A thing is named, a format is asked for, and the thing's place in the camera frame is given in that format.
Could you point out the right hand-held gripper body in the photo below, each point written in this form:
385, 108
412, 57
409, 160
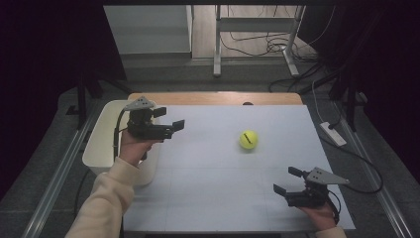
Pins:
308, 198

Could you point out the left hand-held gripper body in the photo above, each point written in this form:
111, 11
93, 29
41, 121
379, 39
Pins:
145, 130

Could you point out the white plastic bin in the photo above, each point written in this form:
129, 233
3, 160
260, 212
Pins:
102, 145

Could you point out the yellow tennis ball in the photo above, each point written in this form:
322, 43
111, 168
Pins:
248, 139

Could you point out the person's right hand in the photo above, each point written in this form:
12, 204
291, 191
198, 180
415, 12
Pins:
322, 216

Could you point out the person's left hand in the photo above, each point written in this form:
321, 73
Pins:
133, 150

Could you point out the wooden table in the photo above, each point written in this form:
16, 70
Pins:
214, 98

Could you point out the white power strip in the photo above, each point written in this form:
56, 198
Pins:
333, 134

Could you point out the white table mat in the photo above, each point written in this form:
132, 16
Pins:
214, 185

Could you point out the black metal stand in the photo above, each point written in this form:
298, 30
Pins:
350, 95
82, 99

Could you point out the white cabinet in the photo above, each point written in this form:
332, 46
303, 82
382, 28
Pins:
148, 29

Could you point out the dark curtain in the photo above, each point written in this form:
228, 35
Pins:
39, 66
389, 66

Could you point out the metal floor rail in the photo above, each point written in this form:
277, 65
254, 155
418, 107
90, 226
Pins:
56, 181
379, 188

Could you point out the white metal stand frame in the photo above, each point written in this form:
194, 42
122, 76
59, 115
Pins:
254, 24

